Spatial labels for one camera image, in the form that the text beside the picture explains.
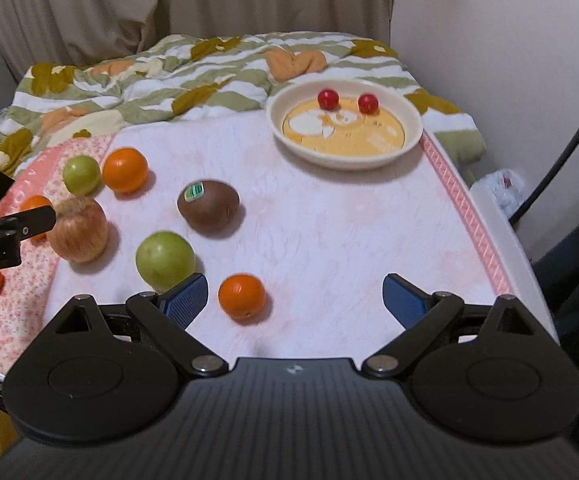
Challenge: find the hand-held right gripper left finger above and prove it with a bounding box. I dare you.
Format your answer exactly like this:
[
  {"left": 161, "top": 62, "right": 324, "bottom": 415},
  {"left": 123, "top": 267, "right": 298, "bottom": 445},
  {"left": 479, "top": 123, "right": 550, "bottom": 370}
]
[{"left": 44, "top": 272, "right": 230, "bottom": 377}]

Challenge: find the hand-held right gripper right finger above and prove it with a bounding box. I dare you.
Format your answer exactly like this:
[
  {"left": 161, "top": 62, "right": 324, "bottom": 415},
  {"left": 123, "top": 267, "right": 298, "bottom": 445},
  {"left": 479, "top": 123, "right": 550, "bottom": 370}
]
[{"left": 362, "top": 272, "right": 537, "bottom": 378}]

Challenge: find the green apple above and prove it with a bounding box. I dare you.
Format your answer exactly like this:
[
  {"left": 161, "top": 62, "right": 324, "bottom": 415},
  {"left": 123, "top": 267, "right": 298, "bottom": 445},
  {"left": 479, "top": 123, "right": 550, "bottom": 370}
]
[
  {"left": 62, "top": 156, "right": 103, "bottom": 197},
  {"left": 136, "top": 231, "right": 196, "bottom": 293}
]

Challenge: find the red apple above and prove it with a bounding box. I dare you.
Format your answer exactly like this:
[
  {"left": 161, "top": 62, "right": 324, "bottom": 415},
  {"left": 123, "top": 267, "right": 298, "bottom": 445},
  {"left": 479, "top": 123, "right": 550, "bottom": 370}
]
[{"left": 46, "top": 196, "right": 109, "bottom": 264}]

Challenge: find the medium orange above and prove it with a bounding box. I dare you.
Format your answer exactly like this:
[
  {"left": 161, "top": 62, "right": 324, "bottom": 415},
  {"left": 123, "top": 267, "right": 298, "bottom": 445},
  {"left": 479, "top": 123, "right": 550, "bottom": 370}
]
[{"left": 218, "top": 274, "right": 266, "bottom": 320}]

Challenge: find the brown kiwi with green sticker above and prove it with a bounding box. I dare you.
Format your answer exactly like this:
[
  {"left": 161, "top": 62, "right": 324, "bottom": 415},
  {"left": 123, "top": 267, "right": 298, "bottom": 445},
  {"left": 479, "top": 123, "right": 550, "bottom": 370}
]
[{"left": 177, "top": 179, "right": 241, "bottom": 235}]

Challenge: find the large orange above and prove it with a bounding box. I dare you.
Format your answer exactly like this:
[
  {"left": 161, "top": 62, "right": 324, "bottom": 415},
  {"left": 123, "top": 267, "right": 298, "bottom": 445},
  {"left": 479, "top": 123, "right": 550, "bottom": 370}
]
[{"left": 102, "top": 147, "right": 149, "bottom": 195}]

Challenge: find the cream bowl with yellow print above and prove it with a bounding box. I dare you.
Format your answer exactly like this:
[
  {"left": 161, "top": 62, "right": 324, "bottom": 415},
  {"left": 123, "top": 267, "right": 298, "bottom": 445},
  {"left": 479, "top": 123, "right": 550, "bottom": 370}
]
[{"left": 266, "top": 79, "right": 424, "bottom": 171}]

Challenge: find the pink floral tablecloth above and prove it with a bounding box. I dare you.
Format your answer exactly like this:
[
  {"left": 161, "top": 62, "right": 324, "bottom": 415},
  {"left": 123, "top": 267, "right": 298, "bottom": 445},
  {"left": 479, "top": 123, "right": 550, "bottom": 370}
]
[{"left": 0, "top": 110, "right": 513, "bottom": 368}]

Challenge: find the white plastic bag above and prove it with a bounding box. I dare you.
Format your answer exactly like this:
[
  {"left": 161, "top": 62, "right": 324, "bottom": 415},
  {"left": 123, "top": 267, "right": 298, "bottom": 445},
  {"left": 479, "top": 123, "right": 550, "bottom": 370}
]
[{"left": 472, "top": 169, "right": 527, "bottom": 221}]

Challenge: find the dark cloth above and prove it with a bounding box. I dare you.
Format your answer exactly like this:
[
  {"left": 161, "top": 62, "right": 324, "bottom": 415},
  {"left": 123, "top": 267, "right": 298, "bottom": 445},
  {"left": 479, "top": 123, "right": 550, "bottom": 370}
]
[{"left": 529, "top": 205, "right": 579, "bottom": 351}]

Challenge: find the green striped floral blanket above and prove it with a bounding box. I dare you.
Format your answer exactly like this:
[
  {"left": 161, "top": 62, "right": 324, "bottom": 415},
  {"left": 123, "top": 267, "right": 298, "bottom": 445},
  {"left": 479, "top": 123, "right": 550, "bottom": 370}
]
[{"left": 0, "top": 32, "right": 487, "bottom": 186}]

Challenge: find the beige curtain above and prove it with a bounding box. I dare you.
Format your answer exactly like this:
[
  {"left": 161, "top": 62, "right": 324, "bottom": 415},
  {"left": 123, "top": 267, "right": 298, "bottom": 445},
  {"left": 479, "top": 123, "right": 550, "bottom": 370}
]
[{"left": 0, "top": 0, "right": 400, "bottom": 86}]

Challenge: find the black cable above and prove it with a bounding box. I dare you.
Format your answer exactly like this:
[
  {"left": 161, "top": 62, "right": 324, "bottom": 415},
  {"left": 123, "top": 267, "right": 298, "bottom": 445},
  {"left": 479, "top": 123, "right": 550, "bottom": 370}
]
[{"left": 512, "top": 72, "right": 579, "bottom": 223}]

